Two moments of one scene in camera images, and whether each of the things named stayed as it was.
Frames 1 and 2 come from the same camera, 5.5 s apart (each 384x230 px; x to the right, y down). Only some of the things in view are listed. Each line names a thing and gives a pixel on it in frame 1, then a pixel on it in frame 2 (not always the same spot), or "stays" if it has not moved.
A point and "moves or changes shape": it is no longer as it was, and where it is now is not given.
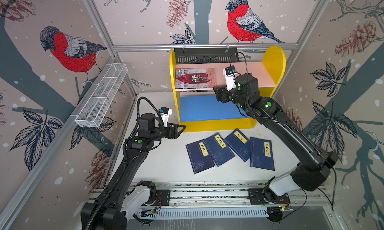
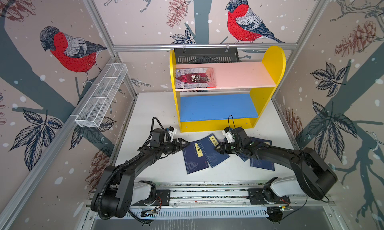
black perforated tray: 184,56 stays
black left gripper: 174,134 → 180,146
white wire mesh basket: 100,96 stays
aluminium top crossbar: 156,46 stays
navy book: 261,155 stays
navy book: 219,149 moves or changes shape
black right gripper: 222,92 → 222,146
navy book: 200,157 moves or changes shape
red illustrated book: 194,78 stays
